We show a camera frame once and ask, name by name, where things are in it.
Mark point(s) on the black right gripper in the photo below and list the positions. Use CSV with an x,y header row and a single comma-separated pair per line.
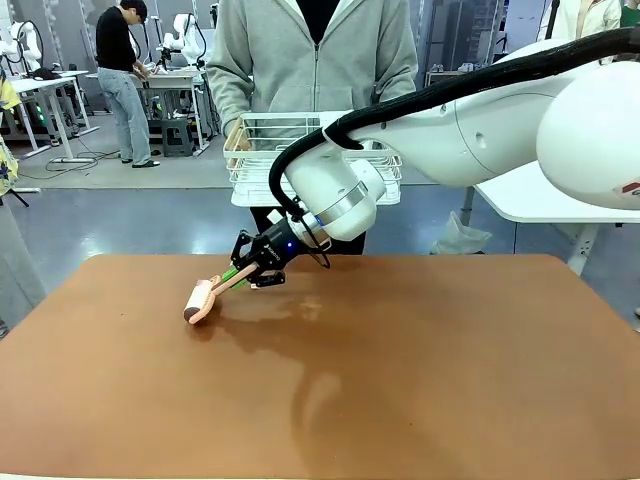
x,y
275,247

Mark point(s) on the white rounded table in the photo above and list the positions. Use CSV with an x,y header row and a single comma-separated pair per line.
x,y
530,200

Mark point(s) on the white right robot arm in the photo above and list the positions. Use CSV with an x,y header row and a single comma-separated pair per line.
x,y
450,135

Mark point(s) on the person's left forearm grey sleeve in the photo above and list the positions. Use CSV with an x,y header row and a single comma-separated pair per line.
x,y
400,75

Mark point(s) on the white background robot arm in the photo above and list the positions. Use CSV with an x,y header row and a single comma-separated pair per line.
x,y
22,42
187,40

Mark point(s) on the pink lint roller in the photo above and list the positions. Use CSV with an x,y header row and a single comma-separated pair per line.
x,y
202,302

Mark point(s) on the white height-adjustable desk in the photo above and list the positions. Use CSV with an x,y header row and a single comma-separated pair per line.
x,y
45,85

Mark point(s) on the person's right forearm grey sleeve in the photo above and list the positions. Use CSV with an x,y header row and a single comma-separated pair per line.
x,y
225,95

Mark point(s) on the white work table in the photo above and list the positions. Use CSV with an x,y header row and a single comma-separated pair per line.
x,y
172,80

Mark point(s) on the person in grey hoodie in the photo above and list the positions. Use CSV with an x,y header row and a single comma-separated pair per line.
x,y
310,65

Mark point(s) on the person's right hand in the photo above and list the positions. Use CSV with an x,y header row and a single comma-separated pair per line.
x,y
237,136

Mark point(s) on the person in white jacket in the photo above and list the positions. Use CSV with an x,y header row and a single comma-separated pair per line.
x,y
590,15

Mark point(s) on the dark storage shelf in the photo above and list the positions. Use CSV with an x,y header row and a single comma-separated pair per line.
x,y
465,35

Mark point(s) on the yellow patterned cloth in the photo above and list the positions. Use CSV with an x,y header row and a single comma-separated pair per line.
x,y
6,170

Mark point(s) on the clear plastic bag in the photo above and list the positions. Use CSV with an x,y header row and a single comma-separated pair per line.
x,y
457,235

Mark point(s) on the person in black top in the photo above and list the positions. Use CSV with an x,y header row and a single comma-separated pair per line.
x,y
117,55

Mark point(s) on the grey step stool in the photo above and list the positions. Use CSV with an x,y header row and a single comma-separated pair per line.
x,y
176,135

